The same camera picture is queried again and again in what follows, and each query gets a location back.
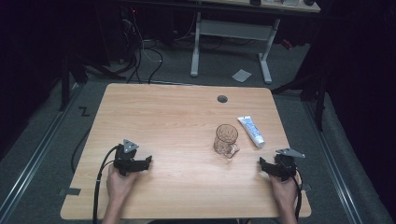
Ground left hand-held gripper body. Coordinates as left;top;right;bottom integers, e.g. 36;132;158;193
113;138;140;177

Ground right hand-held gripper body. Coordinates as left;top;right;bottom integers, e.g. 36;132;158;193
274;147;306;182

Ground white toothpaste tube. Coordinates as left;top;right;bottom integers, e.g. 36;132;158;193
236;115;266;148

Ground clear glass mug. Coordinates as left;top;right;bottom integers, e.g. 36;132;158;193
213;123;240;160

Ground person's right hand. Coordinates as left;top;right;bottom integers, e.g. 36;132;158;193
268;173;299;207

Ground person's left hand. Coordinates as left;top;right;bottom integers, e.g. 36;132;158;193
106;169;138;203

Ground black tape mark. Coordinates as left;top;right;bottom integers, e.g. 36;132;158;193
78;105;92;118

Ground grey tape strip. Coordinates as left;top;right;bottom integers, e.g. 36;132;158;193
58;187;82;197

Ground black metal stand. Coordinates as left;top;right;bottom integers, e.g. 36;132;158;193
58;52;127;113
270;66;330;133

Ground grey paper sheet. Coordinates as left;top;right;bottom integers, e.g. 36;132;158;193
231;68;253;84

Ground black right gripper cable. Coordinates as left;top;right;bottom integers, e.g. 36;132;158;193
291;167;304;222

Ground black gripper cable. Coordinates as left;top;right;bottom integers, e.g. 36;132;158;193
92;145;121;224
291;167;304;222

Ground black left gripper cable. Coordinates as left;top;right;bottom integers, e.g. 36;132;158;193
92;145;121;224

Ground metal floor rail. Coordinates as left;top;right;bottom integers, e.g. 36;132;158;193
303;101;363;224
0;82;82;222

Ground thin black cable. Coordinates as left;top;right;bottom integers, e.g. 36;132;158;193
70;124;94;175

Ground black floor cables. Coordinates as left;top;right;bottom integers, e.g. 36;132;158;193
120;8;164;85

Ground white metal frame desk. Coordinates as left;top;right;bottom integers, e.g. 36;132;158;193
190;0;321;85

